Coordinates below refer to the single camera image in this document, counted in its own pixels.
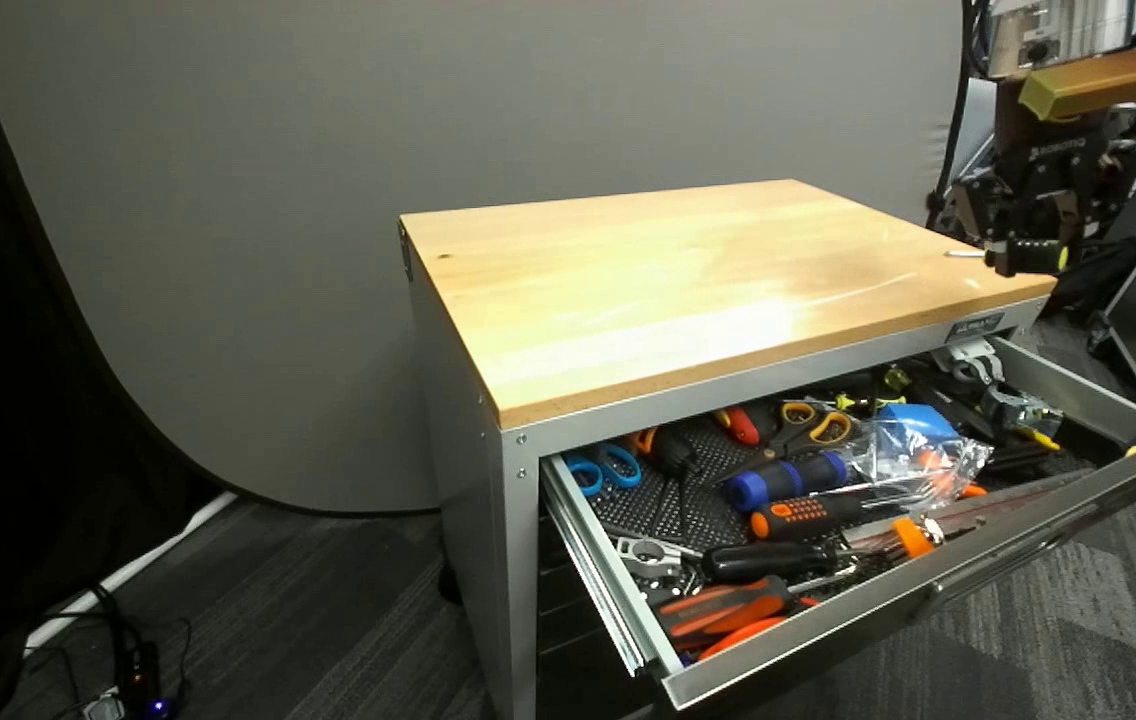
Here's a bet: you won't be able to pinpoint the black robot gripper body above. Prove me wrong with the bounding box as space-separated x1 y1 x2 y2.
928 103 1136 275

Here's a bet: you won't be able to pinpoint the grey metal tool drawer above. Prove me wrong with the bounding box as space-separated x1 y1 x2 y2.
545 341 1136 716

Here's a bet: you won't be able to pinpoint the orange and black screwdriver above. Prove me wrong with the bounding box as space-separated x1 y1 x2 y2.
749 498 905 542

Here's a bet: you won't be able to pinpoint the blue and black screwdriver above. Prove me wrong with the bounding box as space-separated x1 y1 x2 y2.
723 454 852 517

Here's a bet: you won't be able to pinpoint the silver clamp tool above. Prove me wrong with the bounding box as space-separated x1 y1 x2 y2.
947 341 1063 436

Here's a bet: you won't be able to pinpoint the blue tape roll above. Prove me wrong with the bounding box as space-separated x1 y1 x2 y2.
876 406 957 445

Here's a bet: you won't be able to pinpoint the clear plastic bag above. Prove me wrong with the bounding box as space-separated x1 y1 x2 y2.
847 419 993 508

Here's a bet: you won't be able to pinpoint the orange utility knife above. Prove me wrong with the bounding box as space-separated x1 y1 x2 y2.
894 517 933 562

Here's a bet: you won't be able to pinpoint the grey cabinet with wooden top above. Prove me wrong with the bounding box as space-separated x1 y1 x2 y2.
401 180 1052 720

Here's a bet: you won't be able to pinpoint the silver wrench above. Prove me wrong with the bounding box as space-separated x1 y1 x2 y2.
617 532 701 596

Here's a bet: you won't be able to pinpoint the grey round backdrop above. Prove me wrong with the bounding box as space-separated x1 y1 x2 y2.
0 0 960 514

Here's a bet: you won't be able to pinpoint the black power strip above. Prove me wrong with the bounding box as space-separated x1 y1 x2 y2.
93 586 182 720

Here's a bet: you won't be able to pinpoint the yellow handled scissors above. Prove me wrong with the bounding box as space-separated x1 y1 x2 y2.
780 400 857 445

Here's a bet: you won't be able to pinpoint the red handled cutters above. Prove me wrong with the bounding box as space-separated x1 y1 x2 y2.
715 409 764 449

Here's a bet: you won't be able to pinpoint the blue handled scissors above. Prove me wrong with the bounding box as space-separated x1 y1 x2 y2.
569 445 646 498

